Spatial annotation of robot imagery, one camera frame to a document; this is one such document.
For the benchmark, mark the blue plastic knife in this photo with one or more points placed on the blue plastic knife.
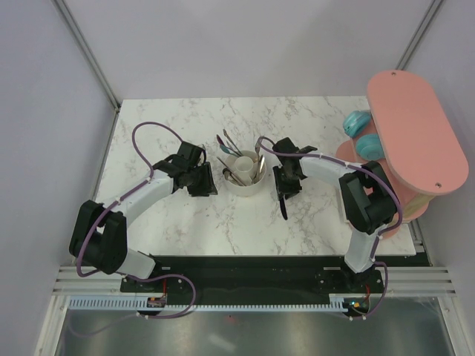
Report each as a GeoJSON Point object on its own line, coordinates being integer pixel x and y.
{"type": "Point", "coordinates": [283, 208]}

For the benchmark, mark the teal handled silver fork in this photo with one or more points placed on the teal handled silver fork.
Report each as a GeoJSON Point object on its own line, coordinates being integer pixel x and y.
{"type": "Point", "coordinates": [260, 159]}

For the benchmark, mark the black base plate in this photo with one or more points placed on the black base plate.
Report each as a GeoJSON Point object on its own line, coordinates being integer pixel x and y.
{"type": "Point", "coordinates": [213, 275]}

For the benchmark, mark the pink oval shelf top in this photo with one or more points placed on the pink oval shelf top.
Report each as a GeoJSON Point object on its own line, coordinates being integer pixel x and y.
{"type": "Point", "coordinates": [419, 144]}

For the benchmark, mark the white round divided container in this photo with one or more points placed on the white round divided container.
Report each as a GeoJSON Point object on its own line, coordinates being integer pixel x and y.
{"type": "Point", "coordinates": [245, 167]}

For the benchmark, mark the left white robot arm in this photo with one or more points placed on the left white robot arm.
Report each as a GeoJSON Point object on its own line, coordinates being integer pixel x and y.
{"type": "Point", "coordinates": [100, 235]}

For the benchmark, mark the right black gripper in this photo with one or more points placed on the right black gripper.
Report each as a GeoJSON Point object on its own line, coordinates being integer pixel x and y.
{"type": "Point", "coordinates": [282, 189]}

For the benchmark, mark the teal plastic spoon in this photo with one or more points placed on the teal plastic spoon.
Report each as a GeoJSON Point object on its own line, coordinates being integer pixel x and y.
{"type": "Point", "coordinates": [228, 151]}

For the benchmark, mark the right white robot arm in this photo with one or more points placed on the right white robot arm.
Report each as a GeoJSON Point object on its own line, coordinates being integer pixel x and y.
{"type": "Point", "coordinates": [369, 201]}

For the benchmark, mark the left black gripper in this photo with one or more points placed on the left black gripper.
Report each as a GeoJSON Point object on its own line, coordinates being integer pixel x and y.
{"type": "Point", "coordinates": [208, 187]}

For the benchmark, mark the silver small spoon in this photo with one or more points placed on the silver small spoon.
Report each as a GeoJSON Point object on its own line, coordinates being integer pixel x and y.
{"type": "Point", "coordinates": [229, 176]}

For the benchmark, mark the purple long-handled spoon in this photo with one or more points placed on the purple long-handled spoon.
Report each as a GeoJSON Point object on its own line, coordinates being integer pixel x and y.
{"type": "Point", "coordinates": [219, 140]}

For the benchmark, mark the white slotted cable duct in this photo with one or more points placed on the white slotted cable duct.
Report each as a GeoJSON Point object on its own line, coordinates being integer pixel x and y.
{"type": "Point", "coordinates": [145, 303]}

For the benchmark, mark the dark chopstick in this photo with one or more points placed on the dark chopstick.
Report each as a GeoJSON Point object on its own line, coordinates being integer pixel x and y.
{"type": "Point", "coordinates": [232, 170]}

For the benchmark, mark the teal headphones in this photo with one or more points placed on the teal headphones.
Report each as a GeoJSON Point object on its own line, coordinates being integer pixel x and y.
{"type": "Point", "coordinates": [367, 146]}

